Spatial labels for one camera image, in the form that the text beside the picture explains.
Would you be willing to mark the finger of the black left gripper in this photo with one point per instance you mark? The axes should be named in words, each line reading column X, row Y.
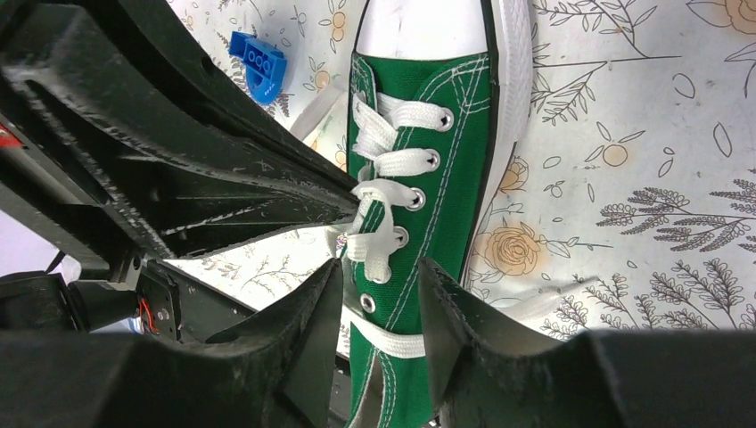
column 134, row 139

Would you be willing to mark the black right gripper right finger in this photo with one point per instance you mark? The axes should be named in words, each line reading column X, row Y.
column 488, row 370

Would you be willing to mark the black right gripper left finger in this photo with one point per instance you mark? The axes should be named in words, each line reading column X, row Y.
column 287, row 385

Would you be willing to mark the green canvas sneaker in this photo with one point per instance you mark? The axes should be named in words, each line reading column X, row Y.
column 439, row 96

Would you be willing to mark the blue plastic cap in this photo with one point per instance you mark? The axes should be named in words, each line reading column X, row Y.
column 265, row 66

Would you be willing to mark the floral table mat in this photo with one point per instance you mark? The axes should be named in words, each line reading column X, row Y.
column 630, row 204

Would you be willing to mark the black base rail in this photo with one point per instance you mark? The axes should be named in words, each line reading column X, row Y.
column 45, row 319

